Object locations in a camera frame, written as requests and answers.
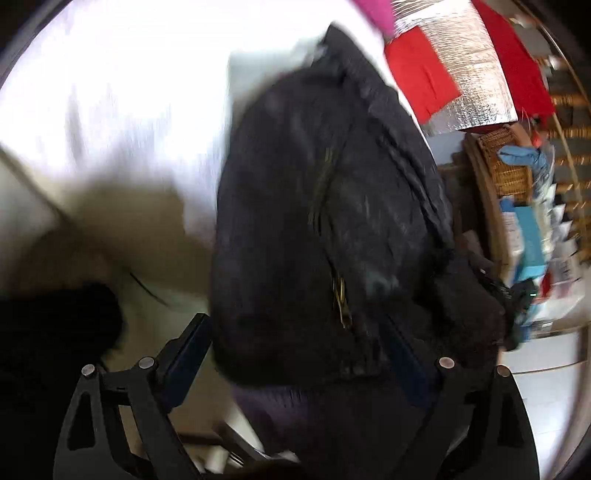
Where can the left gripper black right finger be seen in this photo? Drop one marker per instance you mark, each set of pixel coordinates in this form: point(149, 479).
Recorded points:
point(475, 425)

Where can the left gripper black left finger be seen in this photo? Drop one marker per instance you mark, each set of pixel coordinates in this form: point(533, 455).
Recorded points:
point(117, 425)

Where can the black quilted jacket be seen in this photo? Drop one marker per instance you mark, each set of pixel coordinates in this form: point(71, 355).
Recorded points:
point(346, 320)

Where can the light blue tissue box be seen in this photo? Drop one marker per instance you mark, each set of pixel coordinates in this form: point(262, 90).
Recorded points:
point(532, 263)

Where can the white patterned tissue pack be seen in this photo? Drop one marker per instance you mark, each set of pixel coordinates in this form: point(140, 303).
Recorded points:
point(513, 237)

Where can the wooden side table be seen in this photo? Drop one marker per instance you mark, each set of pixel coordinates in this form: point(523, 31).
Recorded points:
point(476, 206)

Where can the wicker basket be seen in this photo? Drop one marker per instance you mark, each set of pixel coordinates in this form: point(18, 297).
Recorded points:
point(508, 180)

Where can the blue cloth in basket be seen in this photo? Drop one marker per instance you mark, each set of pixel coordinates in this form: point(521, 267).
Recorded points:
point(531, 157)

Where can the cream leather sofa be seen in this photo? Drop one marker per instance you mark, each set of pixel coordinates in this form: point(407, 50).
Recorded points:
point(108, 277)

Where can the red blanket on railing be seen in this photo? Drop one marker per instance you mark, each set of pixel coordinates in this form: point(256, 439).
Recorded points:
point(523, 76)

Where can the red pillow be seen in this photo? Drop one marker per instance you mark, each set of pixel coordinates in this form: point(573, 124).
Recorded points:
point(420, 74)

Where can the wooden stair railing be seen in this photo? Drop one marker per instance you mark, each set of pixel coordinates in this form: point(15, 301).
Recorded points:
point(565, 26)

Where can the silver foil insulation panel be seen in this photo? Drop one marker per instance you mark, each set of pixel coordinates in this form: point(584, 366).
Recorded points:
point(459, 37)

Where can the pink pillow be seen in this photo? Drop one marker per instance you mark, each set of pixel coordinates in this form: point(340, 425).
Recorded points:
point(380, 13)

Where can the white bed sheet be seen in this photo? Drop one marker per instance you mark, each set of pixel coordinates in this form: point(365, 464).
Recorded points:
point(144, 93)

